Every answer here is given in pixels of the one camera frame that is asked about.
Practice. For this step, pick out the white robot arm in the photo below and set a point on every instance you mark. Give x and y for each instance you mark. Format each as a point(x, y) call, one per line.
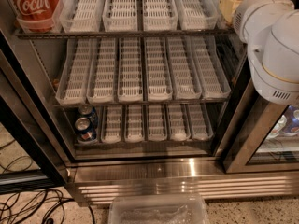
point(269, 28)

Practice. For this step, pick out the blue Pepsi can front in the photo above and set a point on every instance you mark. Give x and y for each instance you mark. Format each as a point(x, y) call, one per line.
point(85, 130)

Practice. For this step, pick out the white can behind glass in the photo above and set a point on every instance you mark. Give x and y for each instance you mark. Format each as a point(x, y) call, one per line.
point(277, 128)

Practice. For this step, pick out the stainless steel fridge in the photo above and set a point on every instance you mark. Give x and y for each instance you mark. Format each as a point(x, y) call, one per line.
point(117, 98)

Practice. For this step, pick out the clear plastic bin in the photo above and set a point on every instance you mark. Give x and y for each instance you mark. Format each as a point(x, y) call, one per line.
point(159, 209)

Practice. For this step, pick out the glass fridge door right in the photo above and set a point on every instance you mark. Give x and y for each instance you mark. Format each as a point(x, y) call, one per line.
point(246, 147)

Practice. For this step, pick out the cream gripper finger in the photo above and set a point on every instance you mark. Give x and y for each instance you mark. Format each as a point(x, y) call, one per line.
point(228, 8)

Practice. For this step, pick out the open fridge door left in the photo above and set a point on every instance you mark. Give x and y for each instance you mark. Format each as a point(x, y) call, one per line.
point(38, 168)

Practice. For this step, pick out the clear tray under cola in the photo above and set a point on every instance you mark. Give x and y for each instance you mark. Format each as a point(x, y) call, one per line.
point(52, 24)

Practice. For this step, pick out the blue can behind glass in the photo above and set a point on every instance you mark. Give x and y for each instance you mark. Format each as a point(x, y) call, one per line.
point(292, 125)

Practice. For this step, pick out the red Coca-Cola can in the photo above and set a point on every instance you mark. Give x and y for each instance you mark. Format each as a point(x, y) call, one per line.
point(34, 3)

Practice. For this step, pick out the blue Pepsi can rear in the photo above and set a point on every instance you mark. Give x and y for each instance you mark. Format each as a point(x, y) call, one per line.
point(89, 112)

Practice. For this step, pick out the blue pepsi can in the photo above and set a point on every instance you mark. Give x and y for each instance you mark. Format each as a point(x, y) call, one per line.
point(85, 130)
point(89, 112)

